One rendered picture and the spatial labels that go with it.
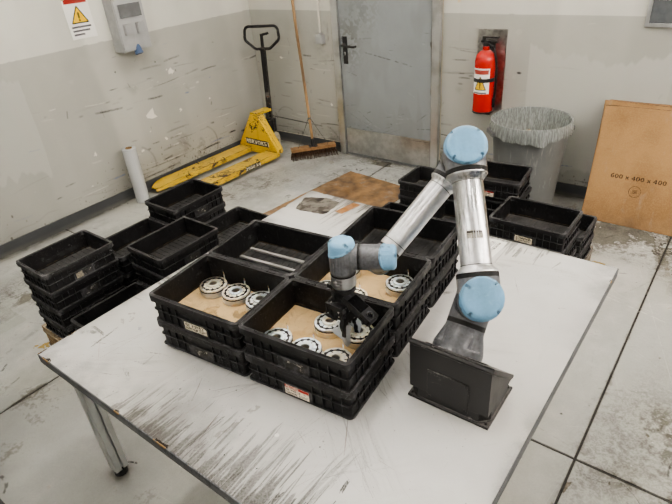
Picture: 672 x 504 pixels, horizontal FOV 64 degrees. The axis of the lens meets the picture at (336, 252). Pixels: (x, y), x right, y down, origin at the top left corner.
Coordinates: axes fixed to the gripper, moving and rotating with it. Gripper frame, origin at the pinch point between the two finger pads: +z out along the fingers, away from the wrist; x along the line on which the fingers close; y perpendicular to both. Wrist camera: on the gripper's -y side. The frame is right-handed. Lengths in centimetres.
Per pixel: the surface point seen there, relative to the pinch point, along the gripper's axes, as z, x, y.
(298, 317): 2.1, -1.2, 24.1
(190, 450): 15, 51, 23
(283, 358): -1.1, 19.2, 11.9
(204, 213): 37, -82, 177
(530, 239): 33, -142, -7
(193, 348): 11, 24, 52
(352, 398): 5.2, 16.1, -10.9
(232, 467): 15, 48, 8
